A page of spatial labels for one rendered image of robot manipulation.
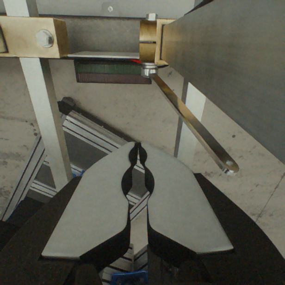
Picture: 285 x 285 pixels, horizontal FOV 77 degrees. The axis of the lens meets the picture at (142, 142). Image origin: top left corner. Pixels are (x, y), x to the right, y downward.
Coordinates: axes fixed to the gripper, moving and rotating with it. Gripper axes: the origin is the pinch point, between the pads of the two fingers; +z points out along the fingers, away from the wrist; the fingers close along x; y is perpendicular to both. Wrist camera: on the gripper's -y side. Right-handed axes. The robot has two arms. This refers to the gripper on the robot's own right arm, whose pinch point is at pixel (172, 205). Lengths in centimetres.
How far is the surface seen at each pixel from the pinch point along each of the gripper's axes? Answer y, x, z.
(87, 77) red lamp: -26.6, -20.0, 12.4
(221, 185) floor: 70, 63, 83
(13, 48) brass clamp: -32.6, -26.4, -0.7
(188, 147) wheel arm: -18.3, 0.2, -3.5
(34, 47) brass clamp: -32.7, -23.4, -0.7
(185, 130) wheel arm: -21.5, -0.9, -3.5
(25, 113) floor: 10, -81, 83
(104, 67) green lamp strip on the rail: -28.6, -16.1, 12.4
